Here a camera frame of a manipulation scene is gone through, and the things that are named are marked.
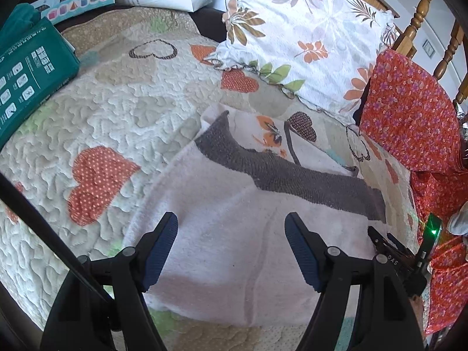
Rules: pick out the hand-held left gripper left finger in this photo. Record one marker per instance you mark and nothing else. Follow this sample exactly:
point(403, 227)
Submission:
point(164, 236)

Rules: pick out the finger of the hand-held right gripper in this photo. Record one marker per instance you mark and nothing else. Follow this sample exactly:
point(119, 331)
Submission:
point(387, 245)

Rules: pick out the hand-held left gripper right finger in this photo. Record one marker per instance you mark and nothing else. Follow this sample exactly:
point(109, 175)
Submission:
point(298, 239)

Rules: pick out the white floral knit cardigan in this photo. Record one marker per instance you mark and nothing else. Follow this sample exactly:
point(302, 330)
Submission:
point(226, 226)

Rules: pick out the grey sock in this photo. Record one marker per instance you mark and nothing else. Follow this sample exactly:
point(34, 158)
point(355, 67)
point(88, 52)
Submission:
point(460, 221)

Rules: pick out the heart patterned quilt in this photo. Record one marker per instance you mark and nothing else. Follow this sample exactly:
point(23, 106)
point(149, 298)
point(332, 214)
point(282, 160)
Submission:
point(109, 117)

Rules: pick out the orange floral cloth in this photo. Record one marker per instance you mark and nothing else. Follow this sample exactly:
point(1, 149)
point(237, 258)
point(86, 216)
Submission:
point(406, 109)

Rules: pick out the silver foil wrap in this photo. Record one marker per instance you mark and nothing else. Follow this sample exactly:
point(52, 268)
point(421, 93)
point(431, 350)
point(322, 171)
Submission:
point(462, 120)

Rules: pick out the green cardboard box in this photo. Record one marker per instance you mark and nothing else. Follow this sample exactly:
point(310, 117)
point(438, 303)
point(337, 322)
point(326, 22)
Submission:
point(29, 76)

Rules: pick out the white floral pillow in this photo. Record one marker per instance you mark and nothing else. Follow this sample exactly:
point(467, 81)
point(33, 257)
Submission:
point(310, 25)

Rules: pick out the black sofa seat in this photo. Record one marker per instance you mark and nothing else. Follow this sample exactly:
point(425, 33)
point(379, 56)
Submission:
point(210, 23)

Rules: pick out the box with coloured shapes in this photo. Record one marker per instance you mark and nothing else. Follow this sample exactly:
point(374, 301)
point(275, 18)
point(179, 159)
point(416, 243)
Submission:
point(76, 5)

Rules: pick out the white wall switch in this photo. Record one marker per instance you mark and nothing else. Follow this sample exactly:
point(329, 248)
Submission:
point(428, 48)

